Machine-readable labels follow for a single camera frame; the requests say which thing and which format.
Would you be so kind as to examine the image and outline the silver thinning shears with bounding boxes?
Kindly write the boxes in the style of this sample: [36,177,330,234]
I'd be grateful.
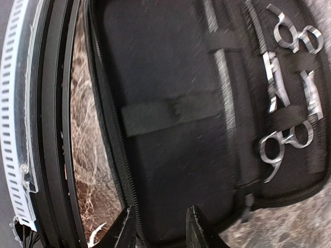
[266,4,324,119]

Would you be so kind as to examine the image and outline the black front rail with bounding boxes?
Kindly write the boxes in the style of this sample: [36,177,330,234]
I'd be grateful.
[29,1,87,247]

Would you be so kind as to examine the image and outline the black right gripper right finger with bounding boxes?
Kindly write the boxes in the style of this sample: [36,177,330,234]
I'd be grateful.
[186,206,222,247]

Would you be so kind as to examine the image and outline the white slotted cable duct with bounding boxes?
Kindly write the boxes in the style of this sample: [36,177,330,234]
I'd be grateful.
[1,1,41,230]

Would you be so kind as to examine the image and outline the black zippered tool case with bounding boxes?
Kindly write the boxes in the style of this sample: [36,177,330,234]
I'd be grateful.
[84,1,330,247]

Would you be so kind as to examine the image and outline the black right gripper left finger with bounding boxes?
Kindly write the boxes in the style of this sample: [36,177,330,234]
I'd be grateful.
[93,205,137,248]

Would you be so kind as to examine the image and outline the silver straight scissors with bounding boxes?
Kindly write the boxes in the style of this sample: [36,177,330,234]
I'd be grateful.
[259,71,323,183]

